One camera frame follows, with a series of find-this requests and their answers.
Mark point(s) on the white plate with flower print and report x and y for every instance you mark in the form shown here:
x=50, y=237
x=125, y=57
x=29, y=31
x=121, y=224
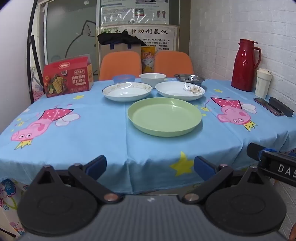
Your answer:
x=178, y=91

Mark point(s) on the floral printed cloth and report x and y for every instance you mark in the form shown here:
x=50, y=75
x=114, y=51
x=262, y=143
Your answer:
x=9, y=204

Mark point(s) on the smartphone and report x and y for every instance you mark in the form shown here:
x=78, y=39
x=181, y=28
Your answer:
x=266, y=105

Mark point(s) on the yellow snack bag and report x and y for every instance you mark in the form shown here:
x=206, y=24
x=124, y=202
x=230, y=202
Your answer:
x=148, y=61

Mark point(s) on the white ceramic bowl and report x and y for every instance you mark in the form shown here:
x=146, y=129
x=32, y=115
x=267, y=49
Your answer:
x=152, y=80

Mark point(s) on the red cracker box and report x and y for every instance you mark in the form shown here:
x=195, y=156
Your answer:
x=67, y=78

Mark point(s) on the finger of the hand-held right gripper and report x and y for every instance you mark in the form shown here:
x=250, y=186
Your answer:
x=253, y=151

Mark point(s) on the black rectangular box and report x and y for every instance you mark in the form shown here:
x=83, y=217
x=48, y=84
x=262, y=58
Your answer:
x=281, y=106

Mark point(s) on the wall poster with calligraphy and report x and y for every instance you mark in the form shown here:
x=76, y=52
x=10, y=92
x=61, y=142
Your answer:
x=159, y=37

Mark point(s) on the white plate with brown rim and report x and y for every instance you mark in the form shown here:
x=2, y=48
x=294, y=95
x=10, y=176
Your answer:
x=126, y=92

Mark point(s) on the wall poster with photos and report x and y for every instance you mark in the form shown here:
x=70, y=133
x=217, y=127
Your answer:
x=134, y=11

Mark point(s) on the red thermos jug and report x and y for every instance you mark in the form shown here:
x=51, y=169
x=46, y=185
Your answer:
x=244, y=67

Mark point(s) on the green plastic plate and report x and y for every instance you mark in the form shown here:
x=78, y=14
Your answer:
x=164, y=115

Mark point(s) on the black cloth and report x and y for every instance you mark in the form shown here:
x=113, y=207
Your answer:
x=118, y=38

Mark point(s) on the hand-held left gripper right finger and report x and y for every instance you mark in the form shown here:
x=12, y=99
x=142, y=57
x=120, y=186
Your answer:
x=203, y=166

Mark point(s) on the orange chair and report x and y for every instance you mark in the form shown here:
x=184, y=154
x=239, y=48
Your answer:
x=173, y=63
x=120, y=66

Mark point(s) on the black metal frame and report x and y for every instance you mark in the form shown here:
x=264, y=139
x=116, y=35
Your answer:
x=29, y=46

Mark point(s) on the stainless steel bowl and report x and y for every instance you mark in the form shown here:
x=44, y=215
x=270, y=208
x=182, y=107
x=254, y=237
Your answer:
x=189, y=78

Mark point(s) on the printed plastic bag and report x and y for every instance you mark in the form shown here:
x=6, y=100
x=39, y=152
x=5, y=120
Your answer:
x=35, y=89

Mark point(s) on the blue plastic bowl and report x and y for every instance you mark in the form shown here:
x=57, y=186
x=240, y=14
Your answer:
x=123, y=78

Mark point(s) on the blue cartoon pig tablecloth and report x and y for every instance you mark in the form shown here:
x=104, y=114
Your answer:
x=92, y=139

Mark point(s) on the brown paper bag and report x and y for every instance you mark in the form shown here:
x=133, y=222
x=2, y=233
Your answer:
x=120, y=48

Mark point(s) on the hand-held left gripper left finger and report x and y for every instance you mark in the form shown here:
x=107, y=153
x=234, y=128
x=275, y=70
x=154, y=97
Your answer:
x=97, y=165

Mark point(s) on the white lidded cup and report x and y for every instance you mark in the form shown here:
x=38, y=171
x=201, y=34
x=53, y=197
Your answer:
x=263, y=84

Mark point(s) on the frosted glass door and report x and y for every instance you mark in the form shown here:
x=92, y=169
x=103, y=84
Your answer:
x=67, y=32

